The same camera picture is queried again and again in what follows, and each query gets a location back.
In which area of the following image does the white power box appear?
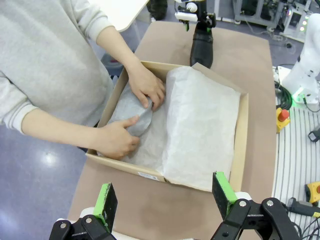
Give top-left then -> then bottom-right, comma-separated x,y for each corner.
272,65 -> 292,85

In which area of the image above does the grey handheld enabling switch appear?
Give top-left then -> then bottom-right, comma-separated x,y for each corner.
307,125 -> 320,143
286,197 -> 320,218

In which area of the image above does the person's left hand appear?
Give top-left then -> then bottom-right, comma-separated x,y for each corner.
126,58 -> 167,112

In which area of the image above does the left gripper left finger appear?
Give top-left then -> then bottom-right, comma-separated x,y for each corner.
49,182 -> 118,240

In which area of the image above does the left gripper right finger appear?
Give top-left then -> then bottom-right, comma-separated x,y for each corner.
211,171 -> 301,240

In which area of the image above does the white table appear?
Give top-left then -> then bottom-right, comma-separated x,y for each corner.
93,0 -> 151,33

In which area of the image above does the person's left forearm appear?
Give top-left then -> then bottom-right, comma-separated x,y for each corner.
96,24 -> 142,73

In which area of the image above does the person in grey sweatshirt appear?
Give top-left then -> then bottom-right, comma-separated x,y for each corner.
0,0 -> 116,133

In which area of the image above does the striped grey mat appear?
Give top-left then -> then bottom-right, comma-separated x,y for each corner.
271,106 -> 320,240

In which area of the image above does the grey metal cart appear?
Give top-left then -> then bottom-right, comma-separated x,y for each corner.
232,0 -> 286,28

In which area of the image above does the black leather shoe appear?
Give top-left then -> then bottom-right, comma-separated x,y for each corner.
189,23 -> 215,69

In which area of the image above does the white barcode label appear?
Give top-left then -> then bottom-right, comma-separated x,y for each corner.
137,171 -> 160,181

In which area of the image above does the grey shoe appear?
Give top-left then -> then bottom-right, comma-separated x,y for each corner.
107,83 -> 153,138

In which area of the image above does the yellow emergency stop button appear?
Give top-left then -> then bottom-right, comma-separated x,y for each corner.
304,181 -> 320,204
275,107 -> 291,134

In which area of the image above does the person in dark coat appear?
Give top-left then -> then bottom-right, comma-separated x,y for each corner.
147,0 -> 169,21

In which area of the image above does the black cable bundle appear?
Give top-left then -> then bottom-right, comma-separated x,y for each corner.
291,216 -> 320,240
274,82 -> 295,111

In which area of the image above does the white tissue paper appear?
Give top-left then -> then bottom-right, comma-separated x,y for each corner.
97,66 -> 242,192

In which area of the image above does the person's right forearm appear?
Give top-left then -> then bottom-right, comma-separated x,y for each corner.
21,107 -> 106,151

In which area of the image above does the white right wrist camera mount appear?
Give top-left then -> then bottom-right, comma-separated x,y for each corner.
174,0 -> 201,24

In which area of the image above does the white equipment frame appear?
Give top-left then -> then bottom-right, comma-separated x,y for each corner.
283,0 -> 312,38

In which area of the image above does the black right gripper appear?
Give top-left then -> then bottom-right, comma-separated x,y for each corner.
183,0 -> 217,34

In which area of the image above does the brown cardboard shoe box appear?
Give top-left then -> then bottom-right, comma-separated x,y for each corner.
85,60 -> 250,193

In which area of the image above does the person's right hand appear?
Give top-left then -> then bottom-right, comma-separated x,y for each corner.
96,115 -> 141,161

